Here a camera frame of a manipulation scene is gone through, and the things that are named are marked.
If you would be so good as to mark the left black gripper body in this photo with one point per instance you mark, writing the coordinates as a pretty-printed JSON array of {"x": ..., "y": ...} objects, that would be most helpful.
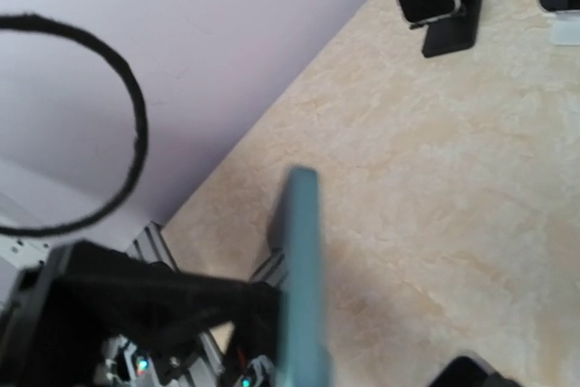
[{"x": 60, "y": 314}]

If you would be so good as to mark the teal phone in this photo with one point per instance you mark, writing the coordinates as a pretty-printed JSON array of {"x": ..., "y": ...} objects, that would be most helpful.
[{"x": 295, "y": 228}]

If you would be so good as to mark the black folding phone stand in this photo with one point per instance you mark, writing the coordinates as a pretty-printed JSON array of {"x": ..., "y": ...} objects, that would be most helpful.
[{"x": 452, "y": 34}]

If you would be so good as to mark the white folding phone stand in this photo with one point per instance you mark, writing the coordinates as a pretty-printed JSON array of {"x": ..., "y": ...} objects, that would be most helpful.
[{"x": 565, "y": 30}]

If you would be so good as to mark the centre bottom blue phone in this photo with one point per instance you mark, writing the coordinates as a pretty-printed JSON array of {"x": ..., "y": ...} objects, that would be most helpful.
[{"x": 465, "y": 371}]

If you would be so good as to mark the front aluminium rail frame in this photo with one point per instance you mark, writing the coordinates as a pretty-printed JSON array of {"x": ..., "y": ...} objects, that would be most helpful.
[{"x": 227, "y": 341}]

